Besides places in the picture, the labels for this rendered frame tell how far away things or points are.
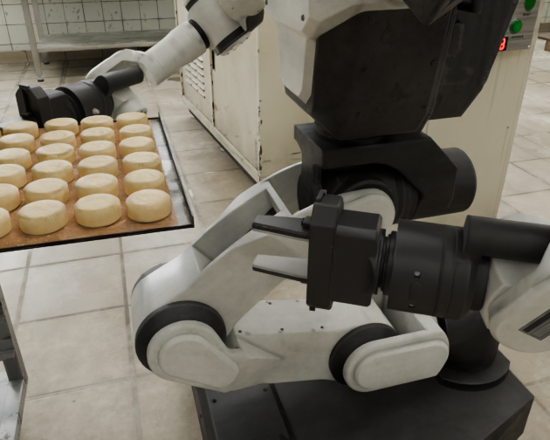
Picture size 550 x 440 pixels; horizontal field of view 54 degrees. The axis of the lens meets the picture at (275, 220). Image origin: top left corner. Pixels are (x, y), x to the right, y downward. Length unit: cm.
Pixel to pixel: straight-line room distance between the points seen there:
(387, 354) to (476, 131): 80
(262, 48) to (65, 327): 110
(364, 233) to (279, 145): 159
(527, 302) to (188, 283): 52
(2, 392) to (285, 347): 60
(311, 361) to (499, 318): 55
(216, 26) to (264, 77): 86
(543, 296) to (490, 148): 120
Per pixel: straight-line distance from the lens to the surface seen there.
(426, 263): 49
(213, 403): 106
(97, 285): 176
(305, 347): 97
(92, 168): 73
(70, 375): 147
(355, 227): 50
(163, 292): 86
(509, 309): 49
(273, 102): 200
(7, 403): 123
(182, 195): 68
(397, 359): 100
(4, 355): 121
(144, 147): 79
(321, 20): 66
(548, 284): 47
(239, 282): 84
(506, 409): 116
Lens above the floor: 97
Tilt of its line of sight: 29 degrees down
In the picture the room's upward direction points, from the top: straight up
